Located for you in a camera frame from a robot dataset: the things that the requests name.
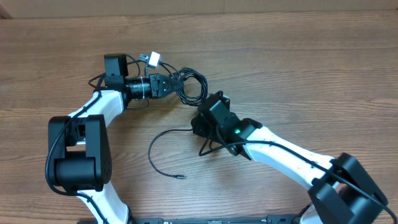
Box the black cable bundle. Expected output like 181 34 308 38
147 63 209 180

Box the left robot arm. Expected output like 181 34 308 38
45 52 184 223

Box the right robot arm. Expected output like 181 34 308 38
191 91 397 223

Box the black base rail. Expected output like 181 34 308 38
127 214 322 224

